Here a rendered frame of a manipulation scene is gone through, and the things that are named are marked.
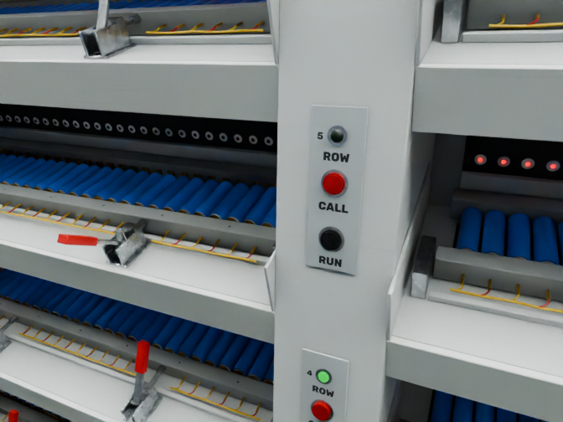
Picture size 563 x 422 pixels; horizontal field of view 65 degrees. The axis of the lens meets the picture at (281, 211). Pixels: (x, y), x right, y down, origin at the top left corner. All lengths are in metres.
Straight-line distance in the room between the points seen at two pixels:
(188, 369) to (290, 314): 0.23
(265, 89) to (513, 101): 0.17
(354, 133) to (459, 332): 0.17
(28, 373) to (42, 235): 0.21
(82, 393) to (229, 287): 0.29
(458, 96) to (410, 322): 0.17
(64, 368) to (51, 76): 0.38
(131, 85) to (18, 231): 0.27
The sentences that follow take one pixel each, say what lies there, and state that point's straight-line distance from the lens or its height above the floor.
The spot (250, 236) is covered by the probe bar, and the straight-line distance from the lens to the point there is 0.43.
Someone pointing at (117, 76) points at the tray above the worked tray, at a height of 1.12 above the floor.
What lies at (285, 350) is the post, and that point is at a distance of 0.40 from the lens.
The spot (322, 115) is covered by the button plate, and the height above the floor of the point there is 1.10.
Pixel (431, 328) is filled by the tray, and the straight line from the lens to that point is 0.37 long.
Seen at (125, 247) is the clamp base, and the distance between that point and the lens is 0.47.
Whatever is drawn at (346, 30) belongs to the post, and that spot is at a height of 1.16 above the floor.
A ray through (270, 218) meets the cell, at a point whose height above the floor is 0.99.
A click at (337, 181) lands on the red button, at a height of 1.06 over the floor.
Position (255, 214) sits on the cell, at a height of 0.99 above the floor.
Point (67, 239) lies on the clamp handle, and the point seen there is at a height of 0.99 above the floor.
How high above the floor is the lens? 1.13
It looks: 17 degrees down
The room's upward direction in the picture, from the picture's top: 1 degrees clockwise
